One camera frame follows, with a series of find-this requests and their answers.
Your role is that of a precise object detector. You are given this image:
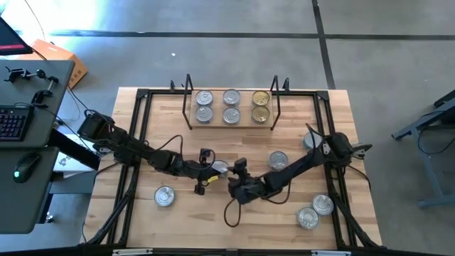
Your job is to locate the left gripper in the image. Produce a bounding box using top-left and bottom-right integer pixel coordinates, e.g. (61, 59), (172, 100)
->
(181, 149), (218, 196)

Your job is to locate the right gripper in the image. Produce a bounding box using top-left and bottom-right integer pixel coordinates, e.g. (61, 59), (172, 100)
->
(227, 159), (267, 206)

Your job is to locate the gold-lid tuna can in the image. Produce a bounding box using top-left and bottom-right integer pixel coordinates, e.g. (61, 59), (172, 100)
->
(252, 90), (272, 107)
(251, 105), (272, 124)

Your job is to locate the wooden shelf with black legs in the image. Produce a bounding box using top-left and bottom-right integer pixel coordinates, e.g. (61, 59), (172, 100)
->
(181, 73), (282, 132)

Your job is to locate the black desk support beam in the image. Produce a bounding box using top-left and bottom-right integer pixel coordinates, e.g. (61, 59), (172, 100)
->
(48, 128), (102, 171)

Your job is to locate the white printed carton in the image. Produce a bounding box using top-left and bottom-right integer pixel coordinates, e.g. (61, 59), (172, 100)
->
(53, 151), (101, 179)

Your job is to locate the black computer mouse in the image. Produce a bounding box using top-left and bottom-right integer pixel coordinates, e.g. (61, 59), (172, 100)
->
(13, 151), (42, 184)

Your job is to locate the black desk clamp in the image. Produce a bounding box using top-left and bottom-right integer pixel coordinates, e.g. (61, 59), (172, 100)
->
(31, 75), (60, 108)
(4, 66), (48, 84)

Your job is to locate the dark grey desk top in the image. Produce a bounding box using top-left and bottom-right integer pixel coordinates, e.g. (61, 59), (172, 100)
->
(0, 146), (60, 235)

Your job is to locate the orange cardboard box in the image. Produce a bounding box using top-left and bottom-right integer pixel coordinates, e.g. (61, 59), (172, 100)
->
(19, 38), (89, 90)

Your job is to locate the black computer keyboard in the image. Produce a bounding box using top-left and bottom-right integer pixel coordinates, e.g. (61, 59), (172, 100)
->
(0, 105), (35, 142)

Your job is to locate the light grey desk top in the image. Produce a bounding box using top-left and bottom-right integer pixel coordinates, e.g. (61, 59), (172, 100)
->
(0, 59), (76, 149)

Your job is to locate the black desk monitor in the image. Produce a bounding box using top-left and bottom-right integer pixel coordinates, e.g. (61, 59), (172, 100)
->
(0, 16), (34, 57)

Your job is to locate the dark right arm cable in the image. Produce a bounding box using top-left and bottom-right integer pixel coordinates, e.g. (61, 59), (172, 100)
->
(223, 179), (291, 228)

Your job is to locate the white frame bracket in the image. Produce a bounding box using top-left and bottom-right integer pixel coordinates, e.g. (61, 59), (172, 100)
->
(311, 250), (352, 256)
(112, 248), (154, 256)

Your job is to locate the blue cable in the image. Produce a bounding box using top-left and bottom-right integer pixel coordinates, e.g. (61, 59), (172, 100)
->
(416, 124), (455, 156)

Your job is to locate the grey-blue metal desk frame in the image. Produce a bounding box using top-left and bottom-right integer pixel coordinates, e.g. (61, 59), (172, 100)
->
(390, 88), (455, 210)

